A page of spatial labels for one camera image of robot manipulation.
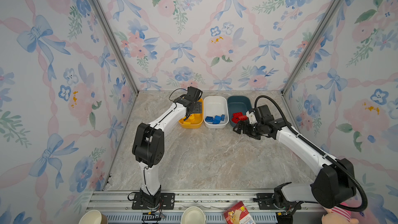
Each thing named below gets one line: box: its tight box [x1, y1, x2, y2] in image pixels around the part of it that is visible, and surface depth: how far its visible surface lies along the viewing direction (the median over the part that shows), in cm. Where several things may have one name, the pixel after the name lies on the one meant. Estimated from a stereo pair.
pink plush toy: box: [321, 202, 360, 224], surface depth 67 cm
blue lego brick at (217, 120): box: [212, 115, 222, 125], surface depth 103 cm
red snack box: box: [223, 201, 257, 224], surface depth 69 cm
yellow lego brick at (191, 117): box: [186, 113, 195, 122], surface depth 105 cm
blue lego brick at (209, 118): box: [204, 116, 215, 123], surface depth 103 cm
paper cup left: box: [78, 209, 109, 224], surface depth 65 cm
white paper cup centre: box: [180, 205, 207, 224], surface depth 71 cm
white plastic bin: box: [203, 95, 230, 129], surface depth 109 cm
